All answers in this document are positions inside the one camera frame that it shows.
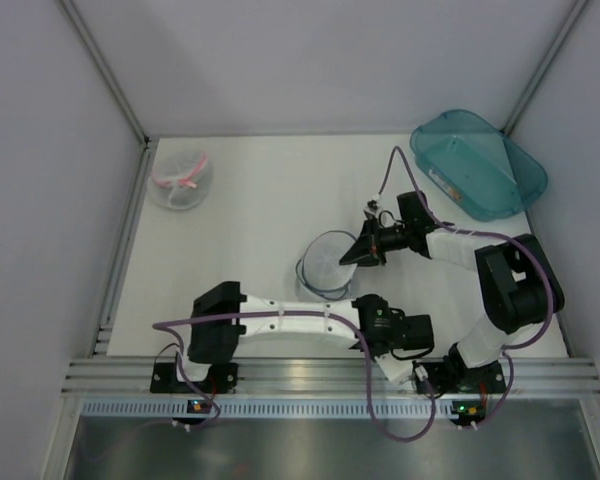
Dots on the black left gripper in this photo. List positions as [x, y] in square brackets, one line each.
[425, 331]

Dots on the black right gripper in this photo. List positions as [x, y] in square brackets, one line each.
[373, 242]

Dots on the blue-trimmed white mesh laundry bag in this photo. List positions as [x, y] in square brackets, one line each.
[319, 276]

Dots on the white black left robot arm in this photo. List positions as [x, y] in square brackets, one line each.
[367, 323]

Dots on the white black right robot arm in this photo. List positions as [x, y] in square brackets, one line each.
[520, 291]

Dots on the teal plastic tray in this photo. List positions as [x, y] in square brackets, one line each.
[479, 168]

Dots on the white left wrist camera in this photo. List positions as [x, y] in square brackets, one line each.
[402, 376]

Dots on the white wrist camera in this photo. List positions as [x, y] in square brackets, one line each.
[402, 376]
[373, 208]

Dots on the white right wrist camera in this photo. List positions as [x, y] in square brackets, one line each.
[373, 208]

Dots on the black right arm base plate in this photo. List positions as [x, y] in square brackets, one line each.
[439, 378]

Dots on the aluminium front rail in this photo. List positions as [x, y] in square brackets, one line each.
[559, 378]

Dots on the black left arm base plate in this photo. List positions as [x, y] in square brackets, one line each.
[219, 379]

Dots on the left aluminium corner post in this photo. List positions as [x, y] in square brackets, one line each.
[87, 38]

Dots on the aluminium corner post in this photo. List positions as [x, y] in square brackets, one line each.
[567, 26]
[87, 38]

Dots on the white slotted cable duct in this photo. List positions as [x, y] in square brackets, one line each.
[250, 408]

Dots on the right aluminium corner post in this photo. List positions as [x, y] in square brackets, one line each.
[567, 26]

